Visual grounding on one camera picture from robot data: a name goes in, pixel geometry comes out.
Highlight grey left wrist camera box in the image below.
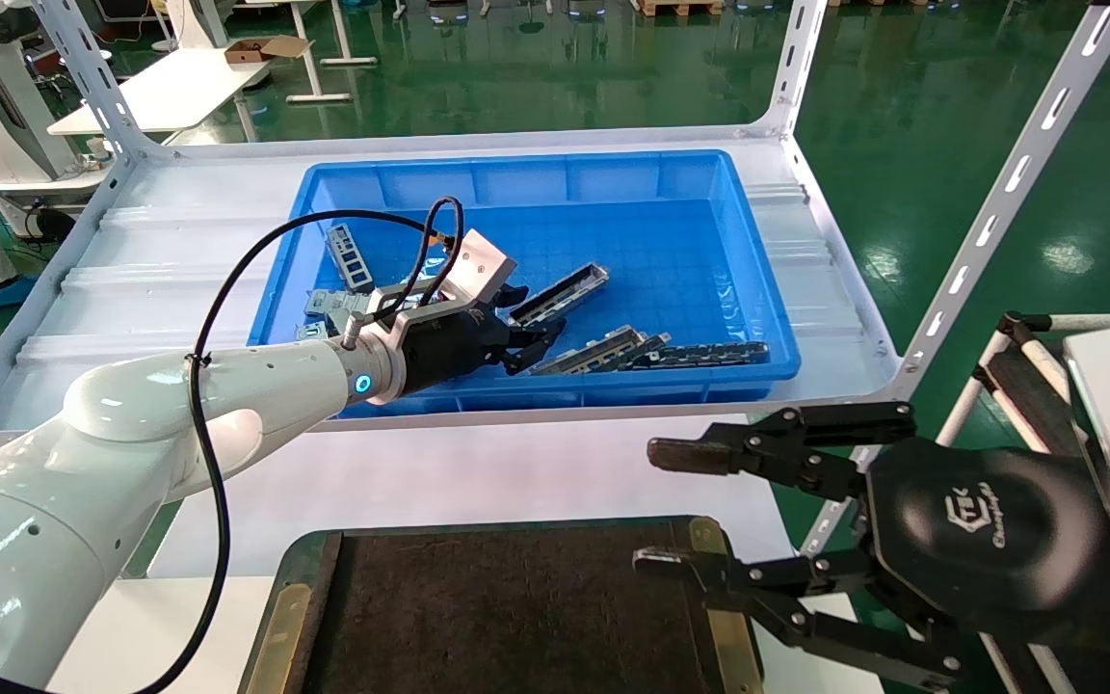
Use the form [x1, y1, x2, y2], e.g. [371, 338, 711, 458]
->
[377, 229, 518, 340]

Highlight long dark metal part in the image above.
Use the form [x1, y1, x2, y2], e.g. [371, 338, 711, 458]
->
[627, 341, 770, 373]

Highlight open cardboard box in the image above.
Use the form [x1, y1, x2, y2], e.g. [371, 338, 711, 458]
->
[225, 36, 313, 66]

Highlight white work table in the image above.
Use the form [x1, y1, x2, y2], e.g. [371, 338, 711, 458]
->
[47, 46, 272, 141]

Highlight blue plastic bin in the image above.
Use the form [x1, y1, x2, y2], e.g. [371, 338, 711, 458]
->
[247, 149, 802, 420]

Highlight black container with brass strips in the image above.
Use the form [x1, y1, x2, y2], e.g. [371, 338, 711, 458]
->
[242, 516, 763, 694]

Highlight silver metal channel part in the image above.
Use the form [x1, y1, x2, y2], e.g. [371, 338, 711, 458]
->
[528, 326, 649, 377]
[594, 333, 673, 373]
[509, 263, 611, 338]

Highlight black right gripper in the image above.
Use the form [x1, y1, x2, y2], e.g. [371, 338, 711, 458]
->
[634, 402, 1110, 690]

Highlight dark perforated metal part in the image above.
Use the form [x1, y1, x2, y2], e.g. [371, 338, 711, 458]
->
[326, 224, 378, 295]

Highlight wooden pallet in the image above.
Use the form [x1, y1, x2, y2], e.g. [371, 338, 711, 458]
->
[637, 0, 725, 18]

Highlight white table leg frame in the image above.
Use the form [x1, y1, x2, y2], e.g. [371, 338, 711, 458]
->
[232, 0, 378, 105]

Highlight white pipe cart black shelves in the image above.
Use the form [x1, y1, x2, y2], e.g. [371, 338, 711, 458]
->
[936, 310, 1110, 459]

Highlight white metal shelf rack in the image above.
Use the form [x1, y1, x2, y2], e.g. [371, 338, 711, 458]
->
[0, 0, 1110, 570]

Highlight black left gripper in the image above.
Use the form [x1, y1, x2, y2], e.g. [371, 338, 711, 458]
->
[399, 284, 568, 396]

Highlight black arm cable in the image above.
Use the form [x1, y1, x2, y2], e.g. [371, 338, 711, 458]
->
[0, 196, 465, 694]

